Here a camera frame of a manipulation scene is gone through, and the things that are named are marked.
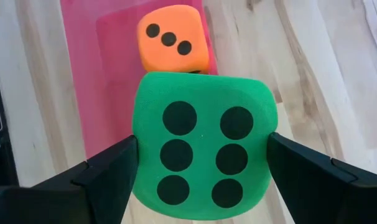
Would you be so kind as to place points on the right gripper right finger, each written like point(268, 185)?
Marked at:
point(300, 180)

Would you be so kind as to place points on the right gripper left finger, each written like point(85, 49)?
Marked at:
point(114, 180)

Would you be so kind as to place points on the orange foam die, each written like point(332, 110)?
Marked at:
point(163, 59)

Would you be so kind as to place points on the green foam die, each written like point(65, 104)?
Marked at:
point(204, 93)

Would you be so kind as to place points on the pink plastic bin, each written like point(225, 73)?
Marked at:
point(92, 77)

